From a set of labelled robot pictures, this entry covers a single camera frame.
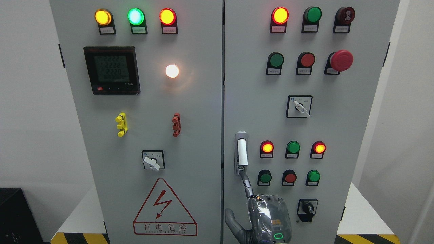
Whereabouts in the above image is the red lit lamp left door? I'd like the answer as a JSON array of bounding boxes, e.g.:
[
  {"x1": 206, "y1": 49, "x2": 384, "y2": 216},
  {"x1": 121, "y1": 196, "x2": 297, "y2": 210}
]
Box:
[{"x1": 159, "y1": 8, "x2": 178, "y2": 34}]

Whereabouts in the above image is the green lit indicator lamp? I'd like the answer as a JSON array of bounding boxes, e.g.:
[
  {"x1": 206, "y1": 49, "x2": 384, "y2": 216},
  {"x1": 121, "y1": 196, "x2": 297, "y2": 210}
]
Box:
[{"x1": 127, "y1": 8, "x2": 147, "y2": 34}]

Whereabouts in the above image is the yellow terminal connector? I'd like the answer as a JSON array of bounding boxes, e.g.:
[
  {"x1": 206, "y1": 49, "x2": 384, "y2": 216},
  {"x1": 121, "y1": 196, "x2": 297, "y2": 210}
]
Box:
[{"x1": 115, "y1": 112, "x2": 128, "y2": 137}]

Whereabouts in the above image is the red push button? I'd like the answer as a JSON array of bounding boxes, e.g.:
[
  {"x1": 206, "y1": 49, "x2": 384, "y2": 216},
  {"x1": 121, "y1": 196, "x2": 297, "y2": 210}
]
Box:
[
  {"x1": 296, "y1": 52, "x2": 316, "y2": 75},
  {"x1": 281, "y1": 169, "x2": 297, "y2": 186}
]

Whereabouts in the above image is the silver swing door handle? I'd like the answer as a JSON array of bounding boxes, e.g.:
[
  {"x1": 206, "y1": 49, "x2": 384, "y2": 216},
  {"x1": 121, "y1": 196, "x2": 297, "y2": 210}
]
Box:
[{"x1": 234, "y1": 131, "x2": 248, "y2": 176}]

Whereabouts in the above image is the red push button lower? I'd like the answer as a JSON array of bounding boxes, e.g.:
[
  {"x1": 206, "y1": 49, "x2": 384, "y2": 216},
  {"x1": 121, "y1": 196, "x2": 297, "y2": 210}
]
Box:
[{"x1": 281, "y1": 169, "x2": 297, "y2": 186}]

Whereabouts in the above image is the red electric hazard warning sticker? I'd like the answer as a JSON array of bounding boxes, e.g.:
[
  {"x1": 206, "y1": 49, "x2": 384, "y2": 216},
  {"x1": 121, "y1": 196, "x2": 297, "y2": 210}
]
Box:
[{"x1": 133, "y1": 178, "x2": 197, "y2": 236}]

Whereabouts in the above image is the green push button upper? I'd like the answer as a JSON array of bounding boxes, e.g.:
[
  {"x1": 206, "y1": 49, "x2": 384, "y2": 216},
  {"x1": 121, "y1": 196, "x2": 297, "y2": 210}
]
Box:
[{"x1": 265, "y1": 52, "x2": 284, "y2": 76}]

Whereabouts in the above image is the black box lower left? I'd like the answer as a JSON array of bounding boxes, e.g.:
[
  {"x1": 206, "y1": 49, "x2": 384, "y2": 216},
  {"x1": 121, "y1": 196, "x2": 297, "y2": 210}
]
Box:
[{"x1": 0, "y1": 188, "x2": 44, "y2": 244}]

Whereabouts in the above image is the black knob selector switch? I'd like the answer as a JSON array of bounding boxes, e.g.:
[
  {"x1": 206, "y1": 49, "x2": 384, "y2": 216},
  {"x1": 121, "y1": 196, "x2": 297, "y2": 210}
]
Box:
[{"x1": 297, "y1": 198, "x2": 319, "y2": 222}]

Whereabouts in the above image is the red emergency stop mushroom button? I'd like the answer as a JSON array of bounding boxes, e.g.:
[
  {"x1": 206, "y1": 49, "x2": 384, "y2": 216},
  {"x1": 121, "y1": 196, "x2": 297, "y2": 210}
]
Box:
[{"x1": 324, "y1": 49, "x2": 354, "y2": 75}]

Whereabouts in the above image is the white lit indicator lamp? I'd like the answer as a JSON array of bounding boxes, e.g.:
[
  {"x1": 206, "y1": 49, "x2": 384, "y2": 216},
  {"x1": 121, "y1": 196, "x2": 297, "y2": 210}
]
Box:
[{"x1": 165, "y1": 64, "x2": 180, "y2": 78}]

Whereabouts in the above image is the red lit lamp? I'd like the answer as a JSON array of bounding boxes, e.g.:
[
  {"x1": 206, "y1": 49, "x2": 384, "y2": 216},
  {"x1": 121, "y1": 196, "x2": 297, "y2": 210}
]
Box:
[
  {"x1": 310, "y1": 141, "x2": 327, "y2": 159},
  {"x1": 270, "y1": 7, "x2": 289, "y2": 34},
  {"x1": 259, "y1": 140, "x2": 274, "y2": 159}
]

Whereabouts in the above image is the right grey cabinet door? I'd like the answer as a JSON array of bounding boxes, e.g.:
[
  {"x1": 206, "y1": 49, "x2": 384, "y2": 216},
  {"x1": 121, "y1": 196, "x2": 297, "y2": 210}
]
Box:
[{"x1": 223, "y1": 0, "x2": 400, "y2": 244}]

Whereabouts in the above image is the red lit lamp middle left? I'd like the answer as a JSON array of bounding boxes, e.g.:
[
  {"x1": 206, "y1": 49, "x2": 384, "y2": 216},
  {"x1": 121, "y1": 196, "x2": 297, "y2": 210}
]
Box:
[{"x1": 259, "y1": 140, "x2": 274, "y2": 159}]

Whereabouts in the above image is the red terminal connector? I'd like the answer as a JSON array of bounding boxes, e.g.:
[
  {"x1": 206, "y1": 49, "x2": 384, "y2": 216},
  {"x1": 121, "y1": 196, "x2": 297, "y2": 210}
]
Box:
[{"x1": 172, "y1": 113, "x2": 181, "y2": 137}]

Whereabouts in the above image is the upper right white selector switch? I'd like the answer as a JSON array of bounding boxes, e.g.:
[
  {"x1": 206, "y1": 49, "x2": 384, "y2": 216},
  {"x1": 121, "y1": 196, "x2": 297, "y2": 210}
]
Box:
[{"x1": 286, "y1": 95, "x2": 313, "y2": 118}]

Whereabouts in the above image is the green push button lower left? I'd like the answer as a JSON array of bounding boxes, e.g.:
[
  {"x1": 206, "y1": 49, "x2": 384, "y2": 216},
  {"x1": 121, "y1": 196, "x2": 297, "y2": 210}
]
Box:
[{"x1": 257, "y1": 169, "x2": 272, "y2": 186}]

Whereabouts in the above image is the grey cabinet door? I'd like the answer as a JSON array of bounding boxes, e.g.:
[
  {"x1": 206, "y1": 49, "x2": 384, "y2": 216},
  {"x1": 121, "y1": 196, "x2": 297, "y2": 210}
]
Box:
[
  {"x1": 50, "y1": 0, "x2": 223, "y2": 244},
  {"x1": 223, "y1": 0, "x2": 400, "y2": 244}
]

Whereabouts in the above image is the white platform hazard striped edge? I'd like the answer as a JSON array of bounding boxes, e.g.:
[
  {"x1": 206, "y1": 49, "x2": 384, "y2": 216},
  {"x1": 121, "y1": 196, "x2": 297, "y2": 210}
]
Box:
[{"x1": 50, "y1": 184, "x2": 400, "y2": 244}]

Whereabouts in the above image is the green push button lower right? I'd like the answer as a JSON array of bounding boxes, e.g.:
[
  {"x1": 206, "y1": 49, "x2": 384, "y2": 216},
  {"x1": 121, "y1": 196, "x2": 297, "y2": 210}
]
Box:
[{"x1": 305, "y1": 170, "x2": 321, "y2": 186}]

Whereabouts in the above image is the red push button upper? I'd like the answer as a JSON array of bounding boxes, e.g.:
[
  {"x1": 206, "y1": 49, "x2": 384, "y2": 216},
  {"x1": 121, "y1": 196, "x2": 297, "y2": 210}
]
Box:
[{"x1": 296, "y1": 52, "x2": 316, "y2": 75}]

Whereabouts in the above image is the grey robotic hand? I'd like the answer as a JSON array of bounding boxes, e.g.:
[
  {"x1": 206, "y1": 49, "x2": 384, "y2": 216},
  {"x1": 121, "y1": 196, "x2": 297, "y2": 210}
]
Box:
[{"x1": 225, "y1": 171, "x2": 292, "y2": 244}]

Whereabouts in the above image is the green unlit lamp right top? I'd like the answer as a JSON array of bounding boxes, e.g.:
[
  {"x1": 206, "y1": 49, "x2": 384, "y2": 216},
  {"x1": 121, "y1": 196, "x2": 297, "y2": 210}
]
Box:
[{"x1": 302, "y1": 6, "x2": 322, "y2": 33}]

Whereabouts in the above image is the red lit lamp middle right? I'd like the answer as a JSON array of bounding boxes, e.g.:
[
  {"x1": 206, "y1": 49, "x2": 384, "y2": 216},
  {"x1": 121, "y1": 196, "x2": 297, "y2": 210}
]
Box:
[{"x1": 310, "y1": 141, "x2": 327, "y2": 159}]

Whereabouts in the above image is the yellow indicator lamp top left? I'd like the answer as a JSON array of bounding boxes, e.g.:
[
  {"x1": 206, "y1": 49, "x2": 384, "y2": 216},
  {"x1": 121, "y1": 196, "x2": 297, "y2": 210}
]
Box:
[{"x1": 94, "y1": 9, "x2": 116, "y2": 35}]

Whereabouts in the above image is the red lit lamp right top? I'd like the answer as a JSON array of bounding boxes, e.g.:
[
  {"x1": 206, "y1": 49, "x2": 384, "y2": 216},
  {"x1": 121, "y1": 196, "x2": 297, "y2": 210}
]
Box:
[{"x1": 270, "y1": 7, "x2": 289, "y2": 34}]

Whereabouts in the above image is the left grey cabinet door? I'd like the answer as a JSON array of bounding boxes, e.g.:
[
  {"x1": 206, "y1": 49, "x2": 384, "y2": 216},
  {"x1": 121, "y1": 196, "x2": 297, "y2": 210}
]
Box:
[{"x1": 50, "y1": 0, "x2": 223, "y2": 244}]

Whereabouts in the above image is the green push button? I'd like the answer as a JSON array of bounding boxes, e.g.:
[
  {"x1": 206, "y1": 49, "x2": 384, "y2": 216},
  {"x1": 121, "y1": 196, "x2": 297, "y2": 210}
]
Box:
[
  {"x1": 265, "y1": 52, "x2": 284, "y2": 76},
  {"x1": 257, "y1": 169, "x2": 272, "y2": 186},
  {"x1": 305, "y1": 170, "x2": 321, "y2": 186}
]

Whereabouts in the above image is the black digital power meter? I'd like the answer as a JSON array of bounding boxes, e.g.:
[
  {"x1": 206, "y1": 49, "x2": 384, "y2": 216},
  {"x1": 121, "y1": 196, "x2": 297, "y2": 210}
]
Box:
[{"x1": 83, "y1": 46, "x2": 140, "y2": 95}]

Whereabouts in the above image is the left door white selector switch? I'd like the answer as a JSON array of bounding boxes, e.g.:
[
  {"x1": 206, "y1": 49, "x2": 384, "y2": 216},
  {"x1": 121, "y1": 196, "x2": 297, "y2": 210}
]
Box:
[{"x1": 142, "y1": 150, "x2": 165, "y2": 171}]

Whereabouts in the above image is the green lamp middle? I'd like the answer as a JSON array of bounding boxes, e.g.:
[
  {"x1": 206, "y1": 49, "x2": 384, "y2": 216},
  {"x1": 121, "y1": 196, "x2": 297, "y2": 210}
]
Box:
[{"x1": 285, "y1": 141, "x2": 301, "y2": 159}]

